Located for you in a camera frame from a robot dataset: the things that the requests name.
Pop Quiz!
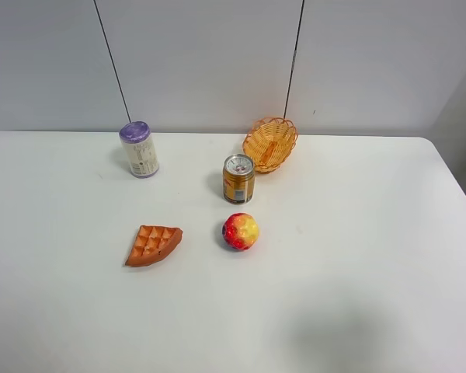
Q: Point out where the purple white cylindrical container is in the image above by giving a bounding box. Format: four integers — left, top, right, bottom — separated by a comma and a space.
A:
119, 121, 159, 178

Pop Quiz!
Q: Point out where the gold drink can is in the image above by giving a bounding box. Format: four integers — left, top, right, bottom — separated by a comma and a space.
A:
222, 154, 255, 204

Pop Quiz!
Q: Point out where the orange woven basket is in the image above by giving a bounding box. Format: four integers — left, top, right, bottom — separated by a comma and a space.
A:
242, 117, 298, 173

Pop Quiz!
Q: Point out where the red yellow apple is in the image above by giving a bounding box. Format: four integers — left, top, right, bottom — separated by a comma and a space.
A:
222, 213, 259, 251

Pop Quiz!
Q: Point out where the brown waffle slice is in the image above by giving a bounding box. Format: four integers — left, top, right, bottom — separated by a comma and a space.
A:
125, 225, 183, 267

